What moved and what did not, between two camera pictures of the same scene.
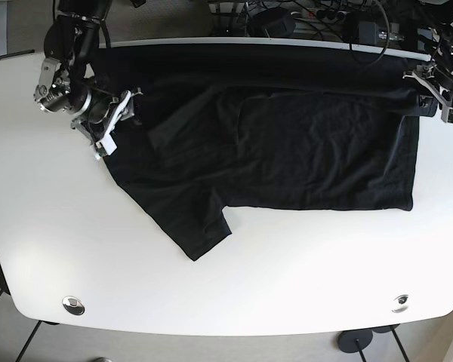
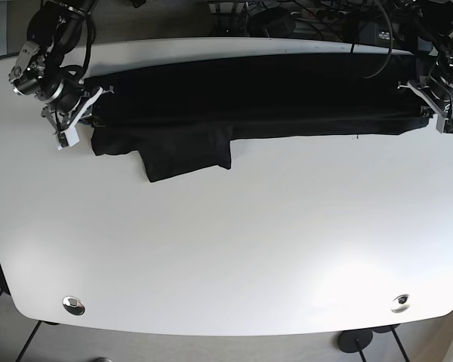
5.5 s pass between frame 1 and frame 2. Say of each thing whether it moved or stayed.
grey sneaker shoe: stayed
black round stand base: stayed
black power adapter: stayed
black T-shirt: moved
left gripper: moved
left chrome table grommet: stayed
